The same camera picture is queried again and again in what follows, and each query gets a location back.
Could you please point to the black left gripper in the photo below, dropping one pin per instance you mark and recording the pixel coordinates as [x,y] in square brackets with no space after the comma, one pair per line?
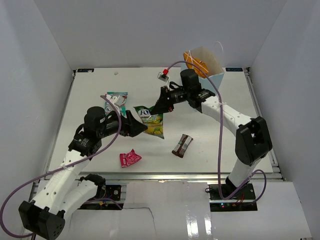
[130,126]

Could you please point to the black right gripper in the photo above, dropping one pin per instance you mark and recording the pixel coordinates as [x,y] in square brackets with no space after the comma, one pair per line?
[162,106]

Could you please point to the yellow green Fox's bag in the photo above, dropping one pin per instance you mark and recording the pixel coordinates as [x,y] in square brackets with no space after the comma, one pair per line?
[154,122]

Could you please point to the green Fox's candy bag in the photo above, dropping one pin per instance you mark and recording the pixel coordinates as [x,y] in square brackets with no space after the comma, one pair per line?
[121,109]

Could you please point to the pink candy packet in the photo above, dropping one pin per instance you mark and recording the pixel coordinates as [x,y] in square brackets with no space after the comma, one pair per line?
[128,159]

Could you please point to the brown chocolate bar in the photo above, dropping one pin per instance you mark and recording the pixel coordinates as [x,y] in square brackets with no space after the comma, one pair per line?
[182,145]

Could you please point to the orange Kettle chips bag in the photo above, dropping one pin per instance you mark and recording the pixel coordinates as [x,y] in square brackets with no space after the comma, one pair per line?
[196,64]

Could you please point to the light blue paper bag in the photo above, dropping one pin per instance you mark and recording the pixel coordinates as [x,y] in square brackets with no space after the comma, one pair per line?
[216,72]

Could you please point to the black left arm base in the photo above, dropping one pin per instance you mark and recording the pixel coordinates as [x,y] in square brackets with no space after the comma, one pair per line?
[107,198]

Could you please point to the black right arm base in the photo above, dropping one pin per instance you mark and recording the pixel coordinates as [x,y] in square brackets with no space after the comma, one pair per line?
[242,201]

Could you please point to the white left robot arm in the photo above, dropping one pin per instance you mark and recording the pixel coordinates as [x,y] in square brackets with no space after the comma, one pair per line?
[45,215]

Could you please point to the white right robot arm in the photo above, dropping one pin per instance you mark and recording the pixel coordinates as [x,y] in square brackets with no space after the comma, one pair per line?
[252,137]

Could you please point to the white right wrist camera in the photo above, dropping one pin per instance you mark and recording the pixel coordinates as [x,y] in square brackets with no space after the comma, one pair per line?
[163,75]

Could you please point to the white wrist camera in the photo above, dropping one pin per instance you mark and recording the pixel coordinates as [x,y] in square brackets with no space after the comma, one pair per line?
[163,75]
[115,99]

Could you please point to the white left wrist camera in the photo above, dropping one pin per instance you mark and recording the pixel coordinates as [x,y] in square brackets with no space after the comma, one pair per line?
[115,99]

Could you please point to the aluminium table edge rail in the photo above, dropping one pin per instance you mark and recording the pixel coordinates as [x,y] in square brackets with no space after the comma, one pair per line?
[178,176]

